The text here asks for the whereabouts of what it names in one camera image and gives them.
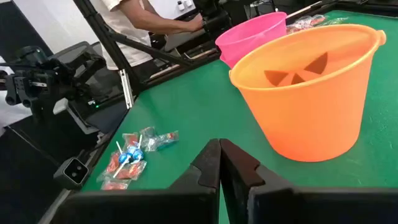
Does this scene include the small black table camera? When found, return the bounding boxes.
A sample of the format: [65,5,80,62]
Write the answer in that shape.
[52,156,90,190]

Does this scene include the clear candy packet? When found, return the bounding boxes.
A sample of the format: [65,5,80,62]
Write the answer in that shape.
[155,130,180,150]
[139,126,159,152]

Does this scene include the black frame post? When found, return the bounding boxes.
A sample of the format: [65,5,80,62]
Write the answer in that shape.
[72,0,147,96]

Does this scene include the black frame brace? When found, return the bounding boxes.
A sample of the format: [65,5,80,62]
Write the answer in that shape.
[107,29,195,68]

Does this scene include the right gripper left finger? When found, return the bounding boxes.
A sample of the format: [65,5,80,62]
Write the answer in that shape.
[52,138,222,224]

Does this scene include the person's forearm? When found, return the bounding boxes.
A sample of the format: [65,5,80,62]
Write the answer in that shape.
[119,0,190,35]

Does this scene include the green candy packet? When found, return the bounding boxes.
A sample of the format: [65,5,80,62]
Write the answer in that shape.
[325,16,349,27]

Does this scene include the blue lollipop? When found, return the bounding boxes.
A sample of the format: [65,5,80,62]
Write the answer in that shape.
[132,134,146,162]
[115,141,137,156]
[112,151,131,179]

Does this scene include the person's hand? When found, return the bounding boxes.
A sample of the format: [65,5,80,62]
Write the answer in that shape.
[185,12,205,33]

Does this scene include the person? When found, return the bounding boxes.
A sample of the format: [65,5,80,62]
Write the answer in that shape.
[89,0,205,71]

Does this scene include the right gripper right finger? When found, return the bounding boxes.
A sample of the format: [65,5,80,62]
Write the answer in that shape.
[220,138,398,224]

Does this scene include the pink plastic bucket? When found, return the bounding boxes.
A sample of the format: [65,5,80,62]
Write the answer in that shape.
[215,11,289,70]

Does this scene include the silver metal bracket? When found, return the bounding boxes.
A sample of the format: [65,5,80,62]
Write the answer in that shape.
[119,68,135,110]

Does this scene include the orange jack-o-lantern bucket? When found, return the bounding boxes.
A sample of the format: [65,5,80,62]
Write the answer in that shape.
[228,24,387,163]

